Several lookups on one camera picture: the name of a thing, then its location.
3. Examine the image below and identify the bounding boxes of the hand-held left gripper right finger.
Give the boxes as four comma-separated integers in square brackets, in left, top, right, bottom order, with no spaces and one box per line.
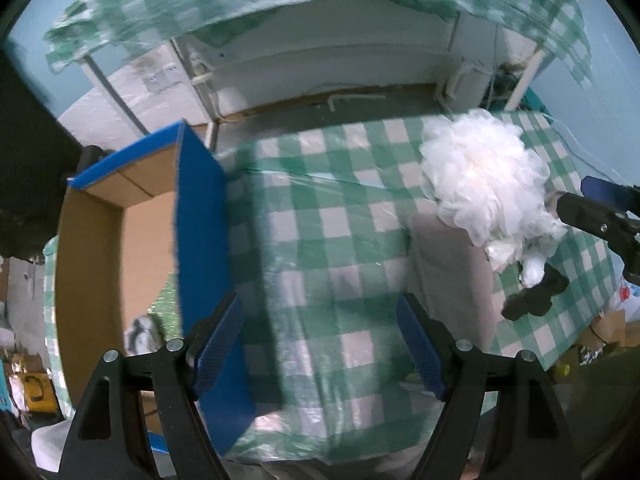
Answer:
[396,292,583,480]

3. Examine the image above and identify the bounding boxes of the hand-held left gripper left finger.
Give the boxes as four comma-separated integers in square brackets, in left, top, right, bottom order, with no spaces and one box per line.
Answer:
[59,292,243,480]

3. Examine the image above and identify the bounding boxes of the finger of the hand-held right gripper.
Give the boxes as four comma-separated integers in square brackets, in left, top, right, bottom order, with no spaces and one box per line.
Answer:
[556,191,640,262]
[581,175,640,211]

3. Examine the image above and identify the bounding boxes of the white mesh bath sponge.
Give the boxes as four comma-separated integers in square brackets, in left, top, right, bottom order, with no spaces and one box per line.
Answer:
[419,109,568,288]

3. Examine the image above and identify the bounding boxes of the blue cardboard box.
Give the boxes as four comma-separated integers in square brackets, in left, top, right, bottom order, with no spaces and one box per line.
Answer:
[54,120,258,461]

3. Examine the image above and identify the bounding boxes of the white grey fabric item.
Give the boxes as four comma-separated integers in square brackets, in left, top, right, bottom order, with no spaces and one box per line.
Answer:
[124,314,166,357]

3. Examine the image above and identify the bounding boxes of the brown cardboard carton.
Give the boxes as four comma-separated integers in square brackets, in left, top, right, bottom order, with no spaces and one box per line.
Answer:
[589,309,640,348]

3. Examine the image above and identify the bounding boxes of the green checkered tablecloth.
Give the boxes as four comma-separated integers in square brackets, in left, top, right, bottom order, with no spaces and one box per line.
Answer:
[42,110,623,466]

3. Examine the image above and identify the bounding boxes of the yellow black packet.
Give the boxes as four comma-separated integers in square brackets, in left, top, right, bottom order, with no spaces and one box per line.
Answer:
[17,372,53,413]

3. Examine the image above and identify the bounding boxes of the white power strip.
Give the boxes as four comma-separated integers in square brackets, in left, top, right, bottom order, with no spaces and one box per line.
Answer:
[189,50,217,86]

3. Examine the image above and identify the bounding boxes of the white furniture panel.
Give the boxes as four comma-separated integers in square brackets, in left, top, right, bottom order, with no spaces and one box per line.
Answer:
[172,0,501,122]

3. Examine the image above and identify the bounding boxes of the white frame post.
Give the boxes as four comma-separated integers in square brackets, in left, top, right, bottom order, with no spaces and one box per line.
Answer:
[504,50,546,112]

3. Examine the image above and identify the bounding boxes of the tangle of cables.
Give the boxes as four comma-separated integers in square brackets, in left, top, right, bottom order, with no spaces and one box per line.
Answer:
[487,62,526,111]

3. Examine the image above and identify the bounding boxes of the white metal frame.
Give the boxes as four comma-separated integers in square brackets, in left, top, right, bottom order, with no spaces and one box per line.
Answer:
[80,55,151,137]

